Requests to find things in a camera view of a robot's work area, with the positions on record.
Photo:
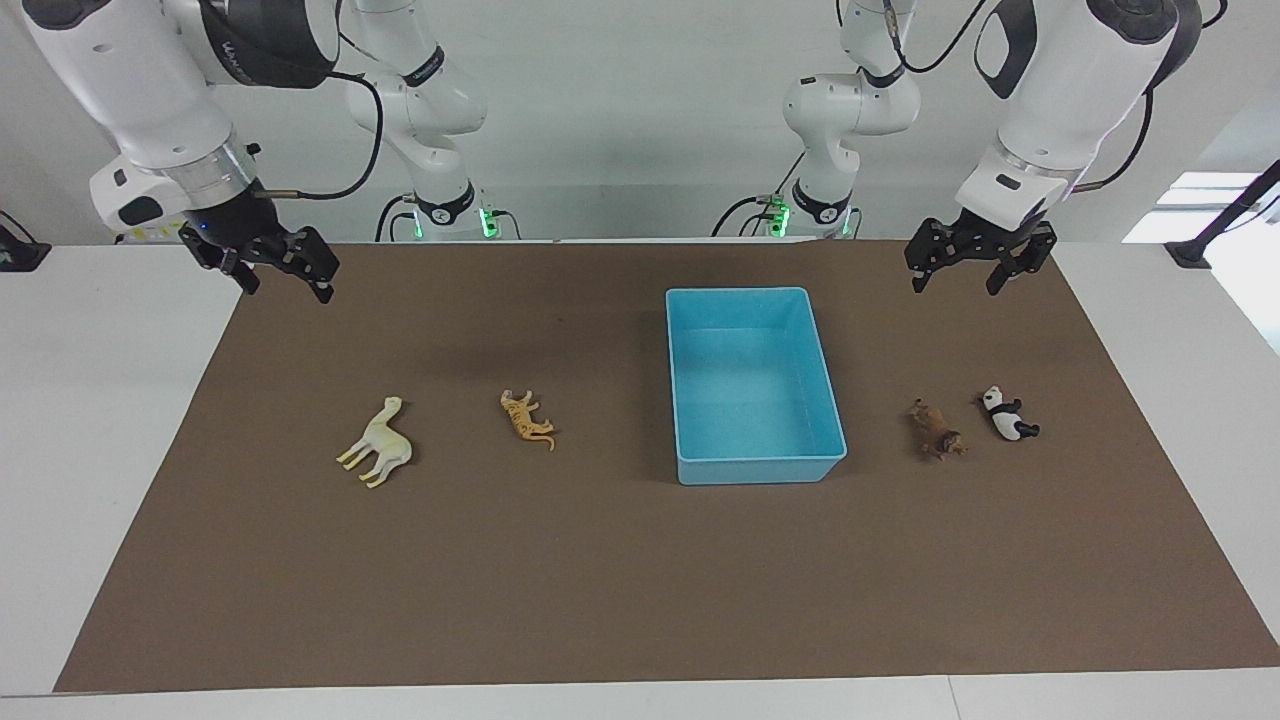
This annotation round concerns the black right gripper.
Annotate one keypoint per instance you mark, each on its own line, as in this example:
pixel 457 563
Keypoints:
pixel 260 240

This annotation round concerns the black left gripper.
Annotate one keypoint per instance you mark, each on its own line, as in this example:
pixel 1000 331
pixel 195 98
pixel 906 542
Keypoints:
pixel 975 240

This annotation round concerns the black white panda toy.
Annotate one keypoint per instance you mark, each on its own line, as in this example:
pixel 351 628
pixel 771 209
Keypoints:
pixel 1004 412

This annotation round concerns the brown lion toy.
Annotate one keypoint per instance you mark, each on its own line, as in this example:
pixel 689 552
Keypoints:
pixel 936 428

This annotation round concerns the cream giraffe toy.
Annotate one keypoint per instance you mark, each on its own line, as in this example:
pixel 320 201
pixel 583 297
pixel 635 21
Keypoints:
pixel 380 445

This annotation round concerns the orange striped tiger toy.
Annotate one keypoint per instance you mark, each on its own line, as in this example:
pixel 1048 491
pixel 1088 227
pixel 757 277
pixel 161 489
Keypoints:
pixel 523 416

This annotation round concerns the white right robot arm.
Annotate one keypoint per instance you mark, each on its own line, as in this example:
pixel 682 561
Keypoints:
pixel 130 80

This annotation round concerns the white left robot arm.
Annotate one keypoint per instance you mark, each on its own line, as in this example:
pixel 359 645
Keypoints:
pixel 1060 90

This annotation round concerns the blue plastic storage box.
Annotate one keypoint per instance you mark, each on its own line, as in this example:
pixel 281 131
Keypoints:
pixel 752 390

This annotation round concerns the black table clamp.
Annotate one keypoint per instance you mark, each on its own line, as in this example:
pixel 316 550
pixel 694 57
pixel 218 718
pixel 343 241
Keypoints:
pixel 20 253

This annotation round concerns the brown table mat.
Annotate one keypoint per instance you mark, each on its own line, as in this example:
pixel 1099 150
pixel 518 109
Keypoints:
pixel 600 560

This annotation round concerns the white yellow wall socket box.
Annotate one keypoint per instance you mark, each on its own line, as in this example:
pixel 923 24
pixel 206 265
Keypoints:
pixel 150 233

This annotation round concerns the black camera stand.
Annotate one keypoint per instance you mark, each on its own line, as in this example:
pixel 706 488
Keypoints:
pixel 1225 215

